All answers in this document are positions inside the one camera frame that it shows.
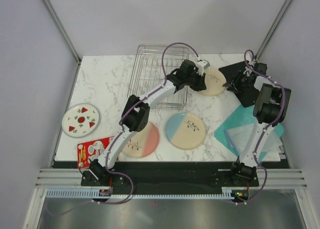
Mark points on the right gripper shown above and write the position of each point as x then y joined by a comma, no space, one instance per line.
234,85

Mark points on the right aluminium frame post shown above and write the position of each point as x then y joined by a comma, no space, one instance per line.
273,28

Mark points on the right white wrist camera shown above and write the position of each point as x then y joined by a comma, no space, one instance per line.
250,67

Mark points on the teal cutting mat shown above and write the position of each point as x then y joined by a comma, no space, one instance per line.
242,116

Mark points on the green and cream plate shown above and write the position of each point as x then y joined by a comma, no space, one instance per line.
214,81

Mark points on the red instruction card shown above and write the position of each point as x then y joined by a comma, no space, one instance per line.
91,150

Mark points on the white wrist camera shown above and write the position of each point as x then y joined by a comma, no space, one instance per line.
202,65
250,67

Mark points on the left aluminium frame post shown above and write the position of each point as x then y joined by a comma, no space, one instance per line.
61,29

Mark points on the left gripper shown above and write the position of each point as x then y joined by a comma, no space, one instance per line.
201,84

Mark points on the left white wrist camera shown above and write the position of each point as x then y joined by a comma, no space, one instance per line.
202,65

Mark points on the metal wire dish rack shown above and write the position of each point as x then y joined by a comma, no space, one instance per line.
147,72

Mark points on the white slotted cable duct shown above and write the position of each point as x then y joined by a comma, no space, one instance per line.
90,193

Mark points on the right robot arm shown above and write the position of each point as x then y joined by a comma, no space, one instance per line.
269,110

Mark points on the aluminium frame post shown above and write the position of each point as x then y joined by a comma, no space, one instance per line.
61,29
273,28

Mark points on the watermelon pattern plate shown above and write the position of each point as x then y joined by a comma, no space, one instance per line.
80,120

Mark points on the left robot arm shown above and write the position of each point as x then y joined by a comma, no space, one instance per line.
135,115

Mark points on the blue and cream plate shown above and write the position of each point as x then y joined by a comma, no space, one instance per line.
185,131

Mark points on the black square mat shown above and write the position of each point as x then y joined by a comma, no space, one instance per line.
249,96

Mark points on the pink and cream plate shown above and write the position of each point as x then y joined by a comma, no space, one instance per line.
143,143

